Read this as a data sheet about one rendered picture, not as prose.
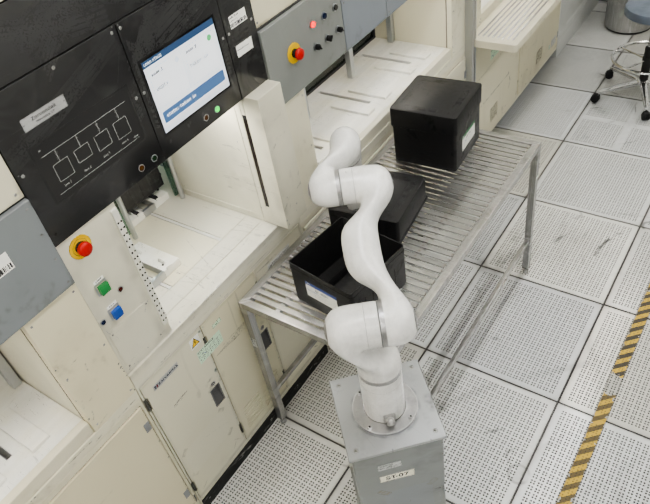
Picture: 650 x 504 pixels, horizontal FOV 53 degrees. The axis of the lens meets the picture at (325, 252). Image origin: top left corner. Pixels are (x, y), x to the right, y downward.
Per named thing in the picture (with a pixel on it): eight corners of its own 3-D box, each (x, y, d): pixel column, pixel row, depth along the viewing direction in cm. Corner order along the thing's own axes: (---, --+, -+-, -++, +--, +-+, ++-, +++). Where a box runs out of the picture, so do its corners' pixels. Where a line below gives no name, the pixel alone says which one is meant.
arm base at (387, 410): (426, 426, 183) (423, 387, 171) (360, 443, 182) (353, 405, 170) (407, 373, 197) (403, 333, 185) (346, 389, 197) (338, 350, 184)
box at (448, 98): (456, 173, 266) (456, 119, 249) (392, 160, 279) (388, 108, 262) (481, 135, 283) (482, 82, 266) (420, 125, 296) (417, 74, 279)
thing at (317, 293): (295, 297, 228) (286, 261, 216) (347, 251, 241) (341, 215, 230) (357, 332, 212) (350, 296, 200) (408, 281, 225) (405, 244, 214)
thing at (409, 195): (400, 245, 239) (397, 218, 231) (328, 229, 252) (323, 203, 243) (428, 196, 257) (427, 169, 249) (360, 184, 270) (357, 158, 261)
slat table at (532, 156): (402, 487, 252) (386, 365, 201) (278, 422, 281) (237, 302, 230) (529, 271, 324) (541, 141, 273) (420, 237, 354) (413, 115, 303)
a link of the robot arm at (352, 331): (404, 383, 173) (398, 323, 157) (335, 392, 174) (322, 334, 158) (398, 347, 182) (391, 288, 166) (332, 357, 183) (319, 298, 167)
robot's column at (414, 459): (451, 552, 231) (447, 436, 180) (374, 573, 230) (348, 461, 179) (426, 481, 252) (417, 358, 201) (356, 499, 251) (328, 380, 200)
